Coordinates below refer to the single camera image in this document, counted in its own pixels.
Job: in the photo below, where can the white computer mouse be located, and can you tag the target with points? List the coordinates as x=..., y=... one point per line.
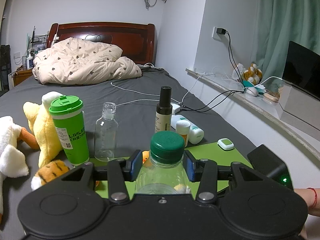
x=252, y=92

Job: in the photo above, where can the round wooden disc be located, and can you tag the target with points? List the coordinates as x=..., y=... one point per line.
x=270, y=97

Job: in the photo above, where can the empty clear glass bottle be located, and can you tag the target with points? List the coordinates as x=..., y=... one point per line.
x=105, y=135

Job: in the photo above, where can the white cardboard box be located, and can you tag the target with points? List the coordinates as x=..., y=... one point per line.
x=300, y=110

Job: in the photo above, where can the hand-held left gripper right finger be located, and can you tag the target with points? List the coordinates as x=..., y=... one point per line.
x=188, y=167

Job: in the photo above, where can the white plastic bag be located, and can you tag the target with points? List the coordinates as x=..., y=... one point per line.
x=238, y=71

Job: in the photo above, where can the stone window sill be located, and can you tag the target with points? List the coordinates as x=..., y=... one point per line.
x=250, y=102

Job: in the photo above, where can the orange white plush toy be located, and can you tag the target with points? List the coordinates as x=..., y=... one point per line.
x=252, y=73

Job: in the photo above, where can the black charger plug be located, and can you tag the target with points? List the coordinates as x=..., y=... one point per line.
x=221, y=31

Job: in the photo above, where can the beige heart-print quilt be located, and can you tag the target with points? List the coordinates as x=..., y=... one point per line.
x=82, y=62

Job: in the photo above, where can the small white bottle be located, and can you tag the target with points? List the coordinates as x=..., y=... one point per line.
x=30, y=62

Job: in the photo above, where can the wooden bedside table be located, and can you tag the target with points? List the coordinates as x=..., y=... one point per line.
x=21, y=76

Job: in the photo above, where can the white power adapter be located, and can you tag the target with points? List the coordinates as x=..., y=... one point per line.
x=176, y=108

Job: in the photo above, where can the brown spray bottle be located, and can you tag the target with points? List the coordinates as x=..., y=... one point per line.
x=163, y=110

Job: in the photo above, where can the small white green case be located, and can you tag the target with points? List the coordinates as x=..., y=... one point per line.
x=225, y=144

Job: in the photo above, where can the white orange-label pill bottle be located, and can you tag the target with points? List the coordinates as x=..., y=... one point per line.
x=182, y=130

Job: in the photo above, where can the teal pouch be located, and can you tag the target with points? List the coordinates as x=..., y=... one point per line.
x=261, y=90

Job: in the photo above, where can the white wall socket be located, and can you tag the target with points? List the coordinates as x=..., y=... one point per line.
x=215, y=36

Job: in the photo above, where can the green leather mat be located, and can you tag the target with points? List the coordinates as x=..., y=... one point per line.
x=212, y=152

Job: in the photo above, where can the tall black bag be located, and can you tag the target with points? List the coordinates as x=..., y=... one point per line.
x=5, y=65

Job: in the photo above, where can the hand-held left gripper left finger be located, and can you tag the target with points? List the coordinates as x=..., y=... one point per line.
x=137, y=165

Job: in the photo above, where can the yellow plush toy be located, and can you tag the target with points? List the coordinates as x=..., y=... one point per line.
x=42, y=130

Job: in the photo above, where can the green lidded cup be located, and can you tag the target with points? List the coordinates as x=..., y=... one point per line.
x=71, y=130

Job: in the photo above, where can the white round jar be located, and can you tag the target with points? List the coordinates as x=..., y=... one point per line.
x=196, y=133

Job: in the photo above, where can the tiger plush toy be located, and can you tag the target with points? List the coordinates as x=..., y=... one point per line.
x=50, y=172

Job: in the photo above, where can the person's right forearm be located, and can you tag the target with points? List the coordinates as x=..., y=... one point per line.
x=303, y=200

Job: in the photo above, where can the yellow rubber duck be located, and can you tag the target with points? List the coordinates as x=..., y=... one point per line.
x=145, y=157

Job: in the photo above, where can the green curtain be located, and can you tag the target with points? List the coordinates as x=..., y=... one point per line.
x=280, y=17

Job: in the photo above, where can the silver laptop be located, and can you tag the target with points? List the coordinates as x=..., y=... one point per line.
x=300, y=67

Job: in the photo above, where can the clear plastic water bottle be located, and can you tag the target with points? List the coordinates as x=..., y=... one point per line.
x=165, y=145

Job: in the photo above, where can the white goose plush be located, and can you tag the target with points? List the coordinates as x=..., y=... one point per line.
x=10, y=160

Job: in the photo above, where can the dark wooden headboard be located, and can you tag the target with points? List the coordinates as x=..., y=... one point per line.
x=130, y=35

